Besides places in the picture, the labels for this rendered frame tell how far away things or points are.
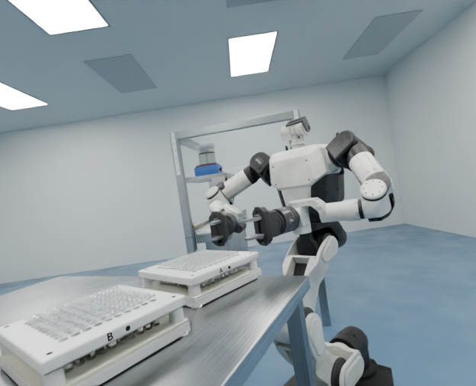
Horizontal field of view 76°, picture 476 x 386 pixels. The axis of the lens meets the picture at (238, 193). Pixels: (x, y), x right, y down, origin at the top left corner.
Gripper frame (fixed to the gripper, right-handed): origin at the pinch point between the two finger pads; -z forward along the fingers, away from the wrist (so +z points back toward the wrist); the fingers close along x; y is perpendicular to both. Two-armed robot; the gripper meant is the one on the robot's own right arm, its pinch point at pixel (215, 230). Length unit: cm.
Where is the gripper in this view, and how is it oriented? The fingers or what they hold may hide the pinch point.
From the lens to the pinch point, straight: 106.7
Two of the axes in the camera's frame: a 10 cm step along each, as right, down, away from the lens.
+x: 1.5, 9.9, 0.1
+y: -9.7, 1.5, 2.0
